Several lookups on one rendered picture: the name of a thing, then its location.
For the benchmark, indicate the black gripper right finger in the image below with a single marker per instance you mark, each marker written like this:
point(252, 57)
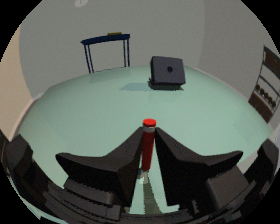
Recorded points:
point(182, 169)

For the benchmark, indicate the dark grey sloped panel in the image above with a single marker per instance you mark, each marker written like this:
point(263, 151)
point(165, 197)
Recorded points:
point(167, 71)

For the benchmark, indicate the red peg with white band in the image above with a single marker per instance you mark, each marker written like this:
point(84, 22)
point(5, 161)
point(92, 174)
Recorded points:
point(149, 128)

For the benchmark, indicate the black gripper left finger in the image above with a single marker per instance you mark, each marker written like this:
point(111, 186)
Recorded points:
point(117, 170)

